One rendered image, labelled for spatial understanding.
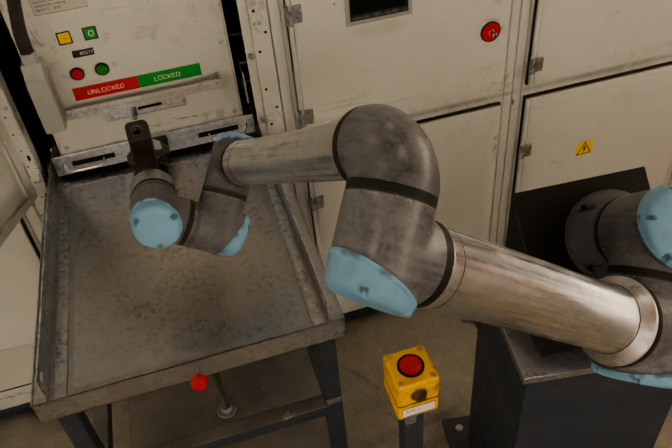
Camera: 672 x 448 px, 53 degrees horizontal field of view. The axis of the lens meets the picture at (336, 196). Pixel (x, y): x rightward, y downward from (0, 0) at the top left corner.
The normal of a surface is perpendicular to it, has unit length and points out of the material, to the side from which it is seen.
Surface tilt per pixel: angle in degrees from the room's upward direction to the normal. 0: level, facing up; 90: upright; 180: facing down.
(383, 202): 40
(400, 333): 0
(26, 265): 90
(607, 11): 90
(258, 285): 0
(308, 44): 90
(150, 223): 78
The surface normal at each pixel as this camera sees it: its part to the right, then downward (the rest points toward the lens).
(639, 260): -0.66, -0.28
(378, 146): -0.32, -0.51
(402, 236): 0.35, -0.05
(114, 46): 0.29, 0.60
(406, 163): 0.16, -0.36
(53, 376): -0.07, -0.77
